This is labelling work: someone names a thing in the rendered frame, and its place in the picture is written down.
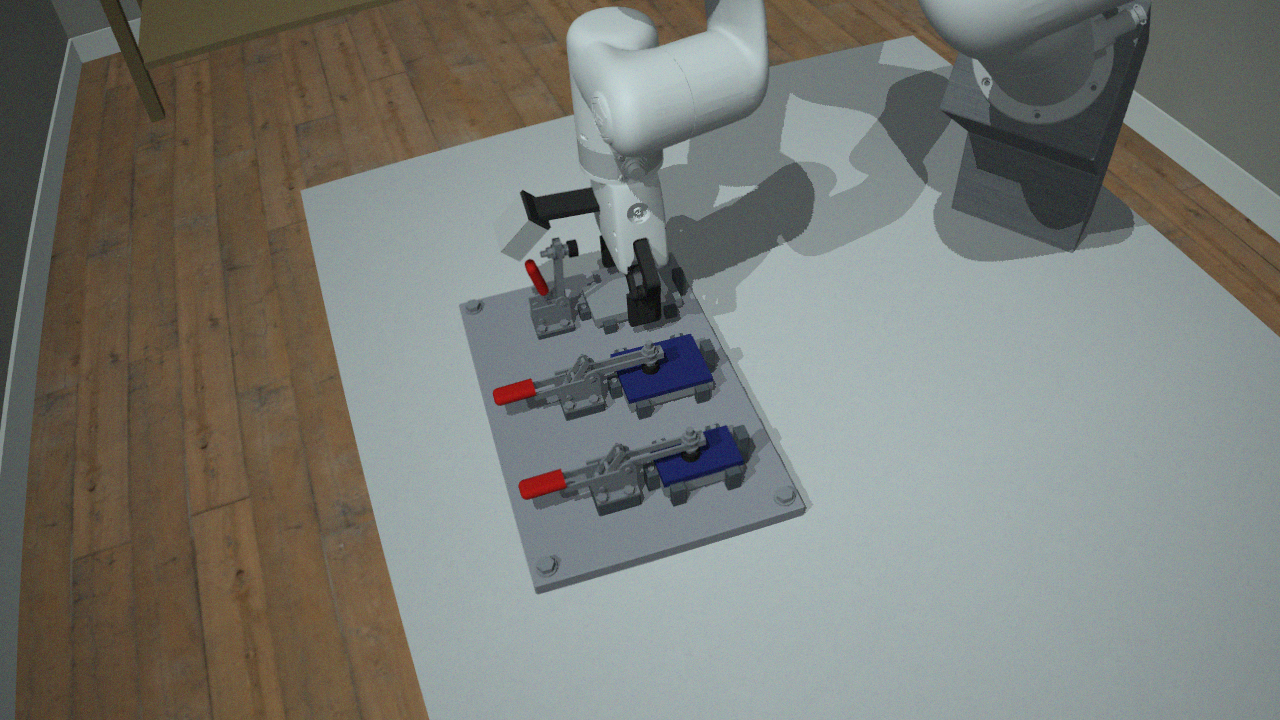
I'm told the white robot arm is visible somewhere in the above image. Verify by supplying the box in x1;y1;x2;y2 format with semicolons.
493;0;1148;261

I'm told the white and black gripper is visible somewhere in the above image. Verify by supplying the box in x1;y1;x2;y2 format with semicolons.
579;158;669;327

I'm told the toggle clamp with red handle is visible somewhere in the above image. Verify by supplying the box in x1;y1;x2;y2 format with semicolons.
518;427;707;516

